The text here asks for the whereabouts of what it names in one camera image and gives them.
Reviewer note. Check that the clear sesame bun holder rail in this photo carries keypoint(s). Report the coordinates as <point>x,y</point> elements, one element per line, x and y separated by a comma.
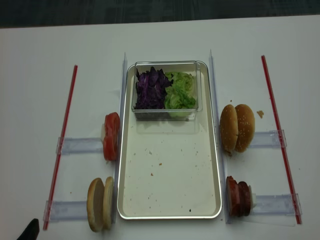
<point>269,139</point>

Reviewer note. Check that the white patty pusher block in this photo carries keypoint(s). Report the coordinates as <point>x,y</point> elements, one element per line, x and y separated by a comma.
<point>253,201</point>

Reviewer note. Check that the metal baking tray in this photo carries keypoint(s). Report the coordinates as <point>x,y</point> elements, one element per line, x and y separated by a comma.
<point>168,169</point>

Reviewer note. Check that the right long clear rail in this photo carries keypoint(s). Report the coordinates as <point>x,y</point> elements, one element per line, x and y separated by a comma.
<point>218,142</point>

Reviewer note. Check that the dark brown meat patty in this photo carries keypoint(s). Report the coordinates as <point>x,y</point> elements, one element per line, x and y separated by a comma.
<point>245,199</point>

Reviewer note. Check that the bread crumb on table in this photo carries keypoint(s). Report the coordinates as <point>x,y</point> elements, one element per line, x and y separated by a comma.
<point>260,113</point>

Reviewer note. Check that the clear plastic salad container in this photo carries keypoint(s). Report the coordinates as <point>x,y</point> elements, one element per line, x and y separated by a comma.
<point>166,112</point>

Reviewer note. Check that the pale bun bottom half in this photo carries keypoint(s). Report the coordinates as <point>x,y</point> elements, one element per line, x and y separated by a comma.
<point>107,206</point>

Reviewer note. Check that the purple cabbage leaves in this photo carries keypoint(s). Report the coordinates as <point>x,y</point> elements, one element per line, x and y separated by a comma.
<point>151,89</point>

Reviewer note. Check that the left red guide strip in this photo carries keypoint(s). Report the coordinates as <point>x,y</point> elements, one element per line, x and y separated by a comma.
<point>48,207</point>

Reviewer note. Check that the right red guide strip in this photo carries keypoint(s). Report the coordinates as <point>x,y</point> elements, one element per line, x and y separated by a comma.
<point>298,215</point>

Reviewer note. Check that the left long clear rail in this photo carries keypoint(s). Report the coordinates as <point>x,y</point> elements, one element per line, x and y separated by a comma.
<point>120,100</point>

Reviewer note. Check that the clear tomato holder rail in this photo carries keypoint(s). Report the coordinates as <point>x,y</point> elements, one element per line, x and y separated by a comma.
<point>68,145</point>

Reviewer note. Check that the golden bun top half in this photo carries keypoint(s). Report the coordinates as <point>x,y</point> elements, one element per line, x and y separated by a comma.
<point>94,205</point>

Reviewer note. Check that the long clear rail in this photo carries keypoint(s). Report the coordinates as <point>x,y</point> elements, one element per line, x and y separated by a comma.
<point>218,142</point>
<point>120,100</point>

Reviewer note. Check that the clear patty holder rail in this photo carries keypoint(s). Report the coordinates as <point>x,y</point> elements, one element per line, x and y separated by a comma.
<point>274,205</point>

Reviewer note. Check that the red guide strip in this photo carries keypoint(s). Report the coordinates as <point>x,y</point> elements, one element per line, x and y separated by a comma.
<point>298,215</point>
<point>48,207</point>

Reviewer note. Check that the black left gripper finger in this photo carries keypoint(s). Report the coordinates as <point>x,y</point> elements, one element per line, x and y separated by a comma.
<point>31,232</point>

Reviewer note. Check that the clear left bun holder rail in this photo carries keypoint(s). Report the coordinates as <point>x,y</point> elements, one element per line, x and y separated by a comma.
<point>65,211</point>

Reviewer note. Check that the white tomato pusher block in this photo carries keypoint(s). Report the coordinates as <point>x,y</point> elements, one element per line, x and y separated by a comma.
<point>103,132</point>

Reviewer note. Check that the right sesame bun half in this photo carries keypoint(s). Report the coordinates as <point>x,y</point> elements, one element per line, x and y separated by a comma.
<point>246,127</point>

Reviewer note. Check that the green lettuce leaves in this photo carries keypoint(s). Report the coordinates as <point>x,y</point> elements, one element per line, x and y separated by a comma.
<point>181,94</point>

